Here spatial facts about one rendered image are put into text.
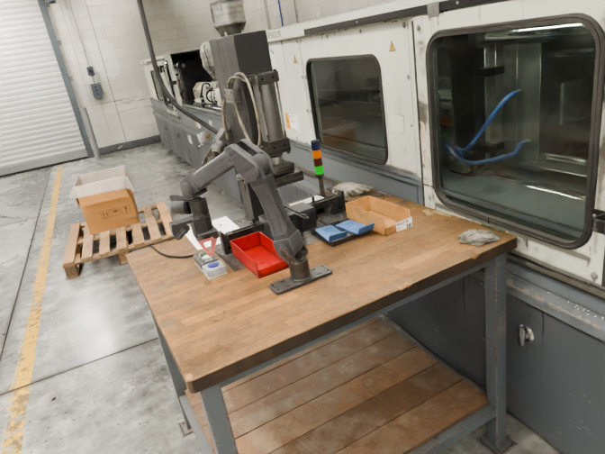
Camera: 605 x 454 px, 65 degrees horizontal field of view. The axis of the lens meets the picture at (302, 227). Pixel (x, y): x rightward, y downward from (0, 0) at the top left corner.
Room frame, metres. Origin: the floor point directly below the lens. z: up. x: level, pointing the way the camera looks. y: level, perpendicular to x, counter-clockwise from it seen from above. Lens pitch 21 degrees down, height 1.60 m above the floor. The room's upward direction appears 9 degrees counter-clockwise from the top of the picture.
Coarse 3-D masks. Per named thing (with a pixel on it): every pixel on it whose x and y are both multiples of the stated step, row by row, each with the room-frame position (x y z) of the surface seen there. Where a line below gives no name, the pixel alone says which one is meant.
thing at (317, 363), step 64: (128, 256) 1.79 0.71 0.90; (320, 256) 1.49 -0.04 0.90; (384, 256) 1.41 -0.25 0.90; (448, 256) 1.34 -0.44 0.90; (192, 320) 1.21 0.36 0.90; (256, 320) 1.15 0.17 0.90; (320, 320) 1.10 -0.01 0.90; (192, 384) 0.93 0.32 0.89; (256, 384) 1.74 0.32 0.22; (320, 384) 1.67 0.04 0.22; (384, 384) 1.60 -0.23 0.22; (448, 384) 1.54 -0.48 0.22; (256, 448) 1.37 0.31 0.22; (320, 448) 1.32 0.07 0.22; (384, 448) 1.28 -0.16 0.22
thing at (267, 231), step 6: (312, 210) 1.76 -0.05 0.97; (294, 216) 1.73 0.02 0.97; (312, 216) 1.76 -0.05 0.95; (264, 222) 1.73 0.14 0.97; (294, 222) 1.80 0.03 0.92; (300, 222) 1.75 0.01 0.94; (306, 222) 1.75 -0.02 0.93; (312, 222) 1.76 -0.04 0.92; (270, 228) 1.68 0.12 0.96; (300, 228) 1.76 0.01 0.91; (306, 228) 1.74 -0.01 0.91; (312, 228) 1.76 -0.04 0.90; (270, 234) 1.69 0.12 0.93
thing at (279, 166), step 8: (272, 160) 1.84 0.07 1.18; (280, 160) 1.75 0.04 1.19; (280, 168) 1.71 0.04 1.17; (288, 168) 1.72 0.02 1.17; (296, 168) 1.80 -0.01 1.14; (280, 176) 1.73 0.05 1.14; (288, 176) 1.73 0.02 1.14; (296, 176) 1.74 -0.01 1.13; (280, 184) 1.71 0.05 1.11; (288, 184) 1.73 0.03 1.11
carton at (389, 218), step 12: (348, 204) 1.77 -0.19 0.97; (360, 204) 1.82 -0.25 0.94; (372, 204) 1.83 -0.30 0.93; (384, 204) 1.75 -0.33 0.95; (396, 204) 1.68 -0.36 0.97; (348, 216) 1.78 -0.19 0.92; (360, 216) 1.70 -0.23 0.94; (372, 216) 1.63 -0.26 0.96; (384, 216) 1.75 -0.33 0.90; (396, 216) 1.68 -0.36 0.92; (408, 216) 1.62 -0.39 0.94; (384, 228) 1.57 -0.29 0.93; (396, 228) 1.59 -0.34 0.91
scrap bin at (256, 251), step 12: (240, 240) 1.64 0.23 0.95; (252, 240) 1.66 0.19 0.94; (264, 240) 1.63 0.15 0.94; (240, 252) 1.52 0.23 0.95; (252, 252) 1.61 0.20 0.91; (264, 252) 1.59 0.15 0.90; (252, 264) 1.43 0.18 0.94; (264, 264) 1.49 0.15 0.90; (276, 264) 1.43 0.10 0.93; (264, 276) 1.41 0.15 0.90
